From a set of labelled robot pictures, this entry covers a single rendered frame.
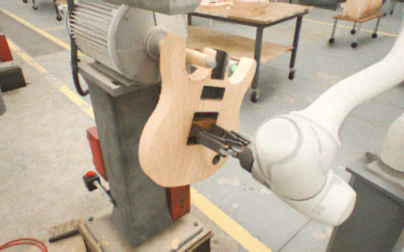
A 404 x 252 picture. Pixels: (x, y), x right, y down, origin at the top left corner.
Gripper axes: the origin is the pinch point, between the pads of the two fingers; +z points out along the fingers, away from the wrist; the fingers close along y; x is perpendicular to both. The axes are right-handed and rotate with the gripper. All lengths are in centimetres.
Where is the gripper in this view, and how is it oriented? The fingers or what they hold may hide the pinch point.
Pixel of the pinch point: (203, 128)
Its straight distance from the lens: 83.3
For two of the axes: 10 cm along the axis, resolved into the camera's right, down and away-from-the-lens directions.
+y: 7.0, -0.3, 7.1
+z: -6.7, -3.7, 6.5
